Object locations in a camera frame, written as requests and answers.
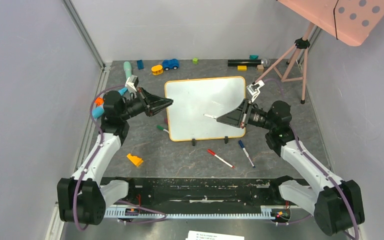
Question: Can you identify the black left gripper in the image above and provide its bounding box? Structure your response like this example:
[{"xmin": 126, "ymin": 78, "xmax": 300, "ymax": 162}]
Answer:
[{"xmin": 120, "ymin": 87, "xmax": 173, "ymax": 121}]

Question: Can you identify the black whiteboard marker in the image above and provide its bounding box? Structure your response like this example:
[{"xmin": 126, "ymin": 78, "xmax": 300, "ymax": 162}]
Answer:
[{"xmin": 204, "ymin": 114, "xmax": 218, "ymax": 120}]

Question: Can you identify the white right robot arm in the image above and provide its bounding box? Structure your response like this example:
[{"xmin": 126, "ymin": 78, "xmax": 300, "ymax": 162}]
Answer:
[{"xmin": 215, "ymin": 99, "xmax": 365, "ymax": 240}]

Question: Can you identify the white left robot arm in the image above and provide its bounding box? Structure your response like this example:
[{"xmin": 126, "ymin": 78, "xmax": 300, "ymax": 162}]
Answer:
[{"xmin": 56, "ymin": 87, "xmax": 174, "ymax": 231}]

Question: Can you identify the green whiteboard marker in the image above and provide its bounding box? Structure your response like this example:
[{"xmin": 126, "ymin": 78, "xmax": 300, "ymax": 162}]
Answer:
[{"xmin": 156, "ymin": 125, "xmax": 170, "ymax": 134}]

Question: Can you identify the blue whiteboard marker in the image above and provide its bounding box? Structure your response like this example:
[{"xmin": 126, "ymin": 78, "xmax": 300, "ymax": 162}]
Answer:
[{"xmin": 238, "ymin": 140, "xmax": 256, "ymax": 168}]

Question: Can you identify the orange framed whiteboard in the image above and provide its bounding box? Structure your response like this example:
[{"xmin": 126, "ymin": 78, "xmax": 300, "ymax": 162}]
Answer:
[{"xmin": 164, "ymin": 76, "xmax": 246, "ymax": 142}]

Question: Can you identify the red whiteboard marker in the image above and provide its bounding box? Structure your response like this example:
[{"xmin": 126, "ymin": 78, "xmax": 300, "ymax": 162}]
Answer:
[{"xmin": 206, "ymin": 149, "xmax": 235, "ymax": 169}]

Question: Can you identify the yellow oval toy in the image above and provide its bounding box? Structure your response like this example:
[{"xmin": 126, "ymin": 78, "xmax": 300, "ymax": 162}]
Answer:
[{"xmin": 151, "ymin": 64, "xmax": 164, "ymax": 76}]

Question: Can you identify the dark blue block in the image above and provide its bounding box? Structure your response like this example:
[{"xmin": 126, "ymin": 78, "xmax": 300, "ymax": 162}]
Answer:
[{"xmin": 136, "ymin": 60, "xmax": 145, "ymax": 70}]

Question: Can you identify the blue toy car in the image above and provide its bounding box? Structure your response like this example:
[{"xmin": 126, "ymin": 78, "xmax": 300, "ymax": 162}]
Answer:
[{"xmin": 162, "ymin": 58, "xmax": 180, "ymax": 71}]

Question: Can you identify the mint green toy crayon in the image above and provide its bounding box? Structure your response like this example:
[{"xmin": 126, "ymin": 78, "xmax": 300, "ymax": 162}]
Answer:
[{"xmin": 123, "ymin": 61, "xmax": 132, "ymax": 80}]

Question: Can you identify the yellow block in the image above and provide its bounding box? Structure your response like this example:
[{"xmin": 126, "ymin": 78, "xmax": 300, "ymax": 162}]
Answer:
[{"xmin": 237, "ymin": 65, "xmax": 248, "ymax": 71}]

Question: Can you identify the orange toy piece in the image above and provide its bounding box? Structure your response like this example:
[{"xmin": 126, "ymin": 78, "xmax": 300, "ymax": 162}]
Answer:
[{"xmin": 94, "ymin": 97, "xmax": 104, "ymax": 108}]

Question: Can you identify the beige wooden block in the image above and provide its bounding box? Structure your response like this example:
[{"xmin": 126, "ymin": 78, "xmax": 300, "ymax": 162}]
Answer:
[{"xmin": 256, "ymin": 64, "xmax": 265, "ymax": 73}]

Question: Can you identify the blue toy crayon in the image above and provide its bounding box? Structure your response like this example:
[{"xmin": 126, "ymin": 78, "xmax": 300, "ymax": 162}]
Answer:
[{"xmin": 92, "ymin": 87, "xmax": 128, "ymax": 119}]

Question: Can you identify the orange wedge block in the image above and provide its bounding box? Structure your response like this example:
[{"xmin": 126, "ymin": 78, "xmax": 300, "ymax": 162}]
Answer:
[{"xmin": 126, "ymin": 153, "xmax": 144, "ymax": 167}]

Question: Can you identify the green cube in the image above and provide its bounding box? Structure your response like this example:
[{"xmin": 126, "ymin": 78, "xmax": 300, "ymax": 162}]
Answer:
[{"xmin": 192, "ymin": 57, "xmax": 199, "ymax": 65}]

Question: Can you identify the black microphone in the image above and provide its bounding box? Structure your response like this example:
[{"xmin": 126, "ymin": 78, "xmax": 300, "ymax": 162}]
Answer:
[{"xmin": 227, "ymin": 58, "xmax": 271, "ymax": 67}]

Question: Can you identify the teal block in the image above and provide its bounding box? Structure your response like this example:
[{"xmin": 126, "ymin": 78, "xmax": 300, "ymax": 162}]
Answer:
[{"xmin": 249, "ymin": 54, "xmax": 259, "ymax": 60}]

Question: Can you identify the pink tripod stand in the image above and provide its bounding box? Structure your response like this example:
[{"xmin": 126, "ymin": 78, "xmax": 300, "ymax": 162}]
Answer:
[{"xmin": 253, "ymin": 22, "xmax": 315, "ymax": 104}]

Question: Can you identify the printed paper sheet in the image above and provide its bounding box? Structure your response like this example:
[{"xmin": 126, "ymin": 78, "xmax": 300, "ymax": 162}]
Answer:
[{"xmin": 185, "ymin": 230, "xmax": 245, "ymax": 240}]

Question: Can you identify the pink perforated tray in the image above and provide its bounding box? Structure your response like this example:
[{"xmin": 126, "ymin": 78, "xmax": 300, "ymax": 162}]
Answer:
[{"xmin": 279, "ymin": 0, "xmax": 384, "ymax": 47}]

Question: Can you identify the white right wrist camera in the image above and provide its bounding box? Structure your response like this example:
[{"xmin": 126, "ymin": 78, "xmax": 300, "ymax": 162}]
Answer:
[{"xmin": 246, "ymin": 80, "xmax": 265, "ymax": 103}]

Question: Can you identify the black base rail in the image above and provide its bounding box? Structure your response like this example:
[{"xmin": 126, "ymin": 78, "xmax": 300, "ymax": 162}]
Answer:
[{"xmin": 115, "ymin": 175, "xmax": 292, "ymax": 214}]

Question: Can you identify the white cable duct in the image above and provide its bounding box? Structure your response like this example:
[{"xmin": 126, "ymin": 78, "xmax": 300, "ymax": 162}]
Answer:
[{"xmin": 103, "ymin": 205, "xmax": 280, "ymax": 220}]

